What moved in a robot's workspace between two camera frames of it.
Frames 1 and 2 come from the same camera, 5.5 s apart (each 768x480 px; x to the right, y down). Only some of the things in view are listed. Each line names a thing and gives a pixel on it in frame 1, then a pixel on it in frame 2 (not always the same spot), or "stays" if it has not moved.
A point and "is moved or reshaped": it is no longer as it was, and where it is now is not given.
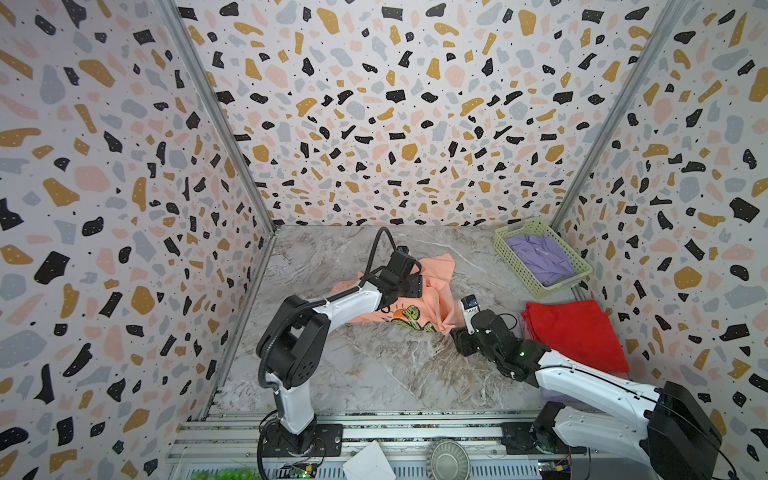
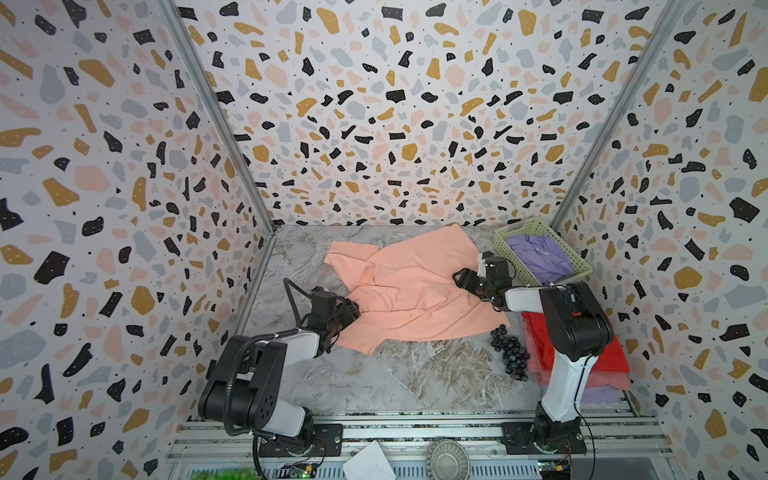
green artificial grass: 227,474 stays
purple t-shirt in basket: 543,257 stays
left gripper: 414,285 -> 343,311
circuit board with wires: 297,470 stays
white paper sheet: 368,463 stays
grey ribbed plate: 448,459 stays
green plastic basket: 540,255 stays
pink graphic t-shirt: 436,310 is moved or reshaped
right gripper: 472,336 -> 475,282
